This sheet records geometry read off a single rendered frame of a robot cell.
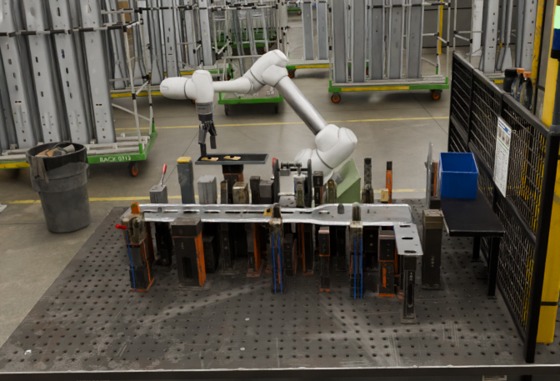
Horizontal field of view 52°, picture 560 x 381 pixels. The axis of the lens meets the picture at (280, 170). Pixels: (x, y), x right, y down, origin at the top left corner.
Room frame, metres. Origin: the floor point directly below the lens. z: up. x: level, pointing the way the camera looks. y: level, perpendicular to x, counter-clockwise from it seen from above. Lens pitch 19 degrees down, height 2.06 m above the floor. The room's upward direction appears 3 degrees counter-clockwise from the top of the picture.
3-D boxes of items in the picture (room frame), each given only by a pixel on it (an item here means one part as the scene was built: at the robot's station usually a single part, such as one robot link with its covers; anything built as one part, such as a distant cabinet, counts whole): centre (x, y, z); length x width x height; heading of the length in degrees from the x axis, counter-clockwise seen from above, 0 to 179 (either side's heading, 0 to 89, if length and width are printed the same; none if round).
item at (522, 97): (2.34, -1.04, 1.53); 0.06 x 0.06 x 0.20
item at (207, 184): (2.70, 0.37, 0.90); 0.13 x 0.10 x 0.41; 172
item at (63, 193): (4.76, 1.92, 0.36); 0.54 x 0.50 x 0.73; 177
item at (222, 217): (2.48, 0.08, 1.00); 1.38 x 0.22 x 0.02; 82
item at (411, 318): (2.03, -0.50, 0.84); 0.11 x 0.06 x 0.29; 172
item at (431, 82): (9.52, -1.84, 0.88); 1.91 x 1.00 x 1.76; 84
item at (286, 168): (2.68, -0.06, 0.94); 0.18 x 0.13 x 0.49; 82
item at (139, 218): (2.38, 0.67, 0.88); 0.15 x 0.11 x 0.36; 172
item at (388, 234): (2.23, -0.45, 0.84); 0.11 x 0.10 x 0.28; 172
